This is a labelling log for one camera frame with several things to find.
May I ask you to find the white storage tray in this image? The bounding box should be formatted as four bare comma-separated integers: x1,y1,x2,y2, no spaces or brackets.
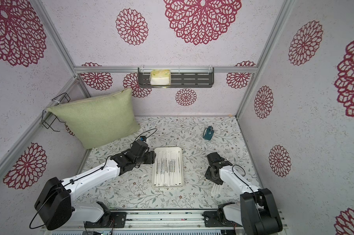
152,147,184,188

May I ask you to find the straw diagonal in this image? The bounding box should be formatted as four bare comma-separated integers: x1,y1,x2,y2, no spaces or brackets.
173,153,178,185

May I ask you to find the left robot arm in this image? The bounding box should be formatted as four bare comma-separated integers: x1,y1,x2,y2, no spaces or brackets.
34,140,156,231

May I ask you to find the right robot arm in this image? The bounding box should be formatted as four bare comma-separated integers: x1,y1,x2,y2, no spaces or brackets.
203,152,283,235

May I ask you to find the yellow white sponge box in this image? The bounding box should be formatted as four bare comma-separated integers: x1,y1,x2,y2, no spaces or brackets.
149,70,172,86

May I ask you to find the wrapped straw right bundle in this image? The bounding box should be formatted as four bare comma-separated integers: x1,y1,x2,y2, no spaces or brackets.
177,151,181,185

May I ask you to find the teal alarm clock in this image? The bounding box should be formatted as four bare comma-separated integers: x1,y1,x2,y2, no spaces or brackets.
202,126,215,141

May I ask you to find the green cushion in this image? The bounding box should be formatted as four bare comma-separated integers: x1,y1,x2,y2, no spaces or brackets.
47,88,140,149

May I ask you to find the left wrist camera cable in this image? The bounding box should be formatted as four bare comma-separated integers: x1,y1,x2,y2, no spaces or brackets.
129,128,158,147

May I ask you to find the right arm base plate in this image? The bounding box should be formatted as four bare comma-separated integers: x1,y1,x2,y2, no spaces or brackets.
202,210,240,227

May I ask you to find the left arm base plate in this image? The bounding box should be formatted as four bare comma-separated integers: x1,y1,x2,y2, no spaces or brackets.
84,212,127,228

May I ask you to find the dark wall shelf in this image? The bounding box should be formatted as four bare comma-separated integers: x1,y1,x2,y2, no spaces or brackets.
137,67,215,88

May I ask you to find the black wire wall rack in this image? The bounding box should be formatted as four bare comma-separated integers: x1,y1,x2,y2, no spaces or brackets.
40,92,71,132

